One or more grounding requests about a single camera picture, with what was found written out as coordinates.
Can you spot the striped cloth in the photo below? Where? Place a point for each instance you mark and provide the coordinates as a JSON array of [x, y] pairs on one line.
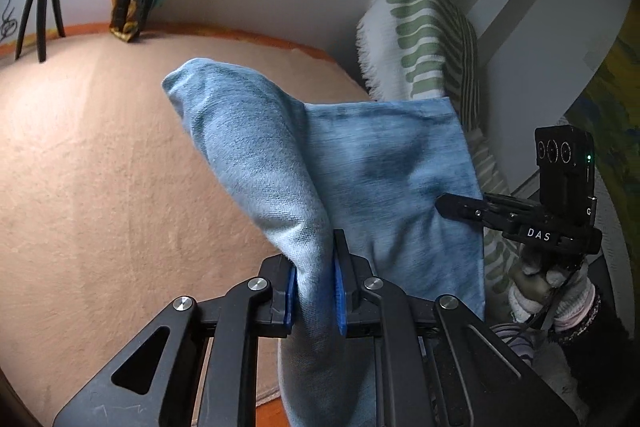
[[515, 342]]

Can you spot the white cabinet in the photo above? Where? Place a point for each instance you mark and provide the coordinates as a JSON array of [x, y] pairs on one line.
[[540, 32]]

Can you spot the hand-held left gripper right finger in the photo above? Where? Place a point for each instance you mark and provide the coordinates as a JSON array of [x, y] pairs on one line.
[[340, 302]]

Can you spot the white green patterned pillow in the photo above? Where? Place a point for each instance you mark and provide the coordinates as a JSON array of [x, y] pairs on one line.
[[400, 22]]

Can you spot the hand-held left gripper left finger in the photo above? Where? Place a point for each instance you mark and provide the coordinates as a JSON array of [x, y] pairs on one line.
[[290, 302]]

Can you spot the yellow green painting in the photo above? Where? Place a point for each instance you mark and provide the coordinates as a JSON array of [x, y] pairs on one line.
[[620, 97]]

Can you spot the person's right hand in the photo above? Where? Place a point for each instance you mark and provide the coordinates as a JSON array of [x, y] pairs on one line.
[[535, 287]]

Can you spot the blue denim pants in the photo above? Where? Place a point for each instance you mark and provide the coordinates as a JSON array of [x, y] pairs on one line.
[[380, 167]]

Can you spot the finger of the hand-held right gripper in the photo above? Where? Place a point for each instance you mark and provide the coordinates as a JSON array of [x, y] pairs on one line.
[[460, 207]]

